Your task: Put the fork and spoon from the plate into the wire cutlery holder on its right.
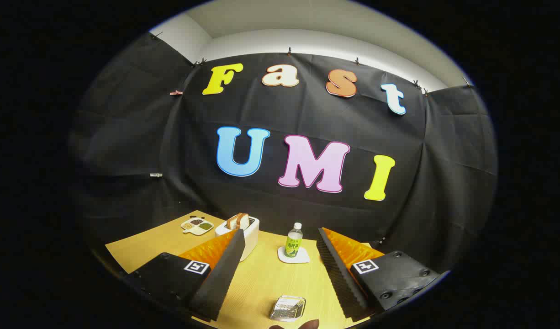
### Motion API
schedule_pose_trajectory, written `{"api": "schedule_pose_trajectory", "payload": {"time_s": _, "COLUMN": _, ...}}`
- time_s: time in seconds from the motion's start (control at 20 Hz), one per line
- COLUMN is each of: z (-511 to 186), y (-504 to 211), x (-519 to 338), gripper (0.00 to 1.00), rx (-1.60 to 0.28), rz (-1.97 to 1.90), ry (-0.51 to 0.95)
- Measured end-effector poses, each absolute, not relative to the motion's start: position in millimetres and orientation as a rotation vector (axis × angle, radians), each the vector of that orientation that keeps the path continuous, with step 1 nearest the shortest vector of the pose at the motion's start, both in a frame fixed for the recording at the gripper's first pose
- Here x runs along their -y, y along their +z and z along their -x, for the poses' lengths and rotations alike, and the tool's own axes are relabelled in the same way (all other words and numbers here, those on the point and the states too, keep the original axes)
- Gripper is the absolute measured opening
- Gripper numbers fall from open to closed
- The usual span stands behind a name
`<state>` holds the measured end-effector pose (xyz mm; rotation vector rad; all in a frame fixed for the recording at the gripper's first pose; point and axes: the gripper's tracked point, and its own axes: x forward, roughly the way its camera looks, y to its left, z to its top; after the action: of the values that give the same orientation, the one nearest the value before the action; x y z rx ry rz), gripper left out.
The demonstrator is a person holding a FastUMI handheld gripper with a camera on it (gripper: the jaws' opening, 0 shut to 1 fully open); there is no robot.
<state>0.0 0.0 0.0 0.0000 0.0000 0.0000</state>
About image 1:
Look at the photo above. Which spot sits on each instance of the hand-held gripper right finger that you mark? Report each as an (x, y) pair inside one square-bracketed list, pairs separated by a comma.
[(339, 278)]

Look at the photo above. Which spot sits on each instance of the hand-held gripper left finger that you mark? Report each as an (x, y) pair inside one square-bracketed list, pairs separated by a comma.
[(225, 274)]

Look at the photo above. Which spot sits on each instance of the white square coaster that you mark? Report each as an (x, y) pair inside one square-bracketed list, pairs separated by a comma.
[(303, 259)]

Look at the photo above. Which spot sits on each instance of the white toaster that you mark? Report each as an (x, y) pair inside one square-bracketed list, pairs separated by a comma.
[(250, 237)]

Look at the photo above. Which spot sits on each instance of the bread slice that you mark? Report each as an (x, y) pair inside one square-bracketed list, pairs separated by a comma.
[(232, 222), (244, 221)]

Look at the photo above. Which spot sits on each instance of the white divided seasoning dish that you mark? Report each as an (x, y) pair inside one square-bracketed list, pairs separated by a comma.
[(195, 230)]

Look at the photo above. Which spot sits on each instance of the green label drink bottle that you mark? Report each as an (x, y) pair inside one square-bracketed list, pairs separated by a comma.
[(293, 246)]

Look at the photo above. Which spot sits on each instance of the black backdrop cloth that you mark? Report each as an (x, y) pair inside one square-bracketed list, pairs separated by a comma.
[(307, 114)]

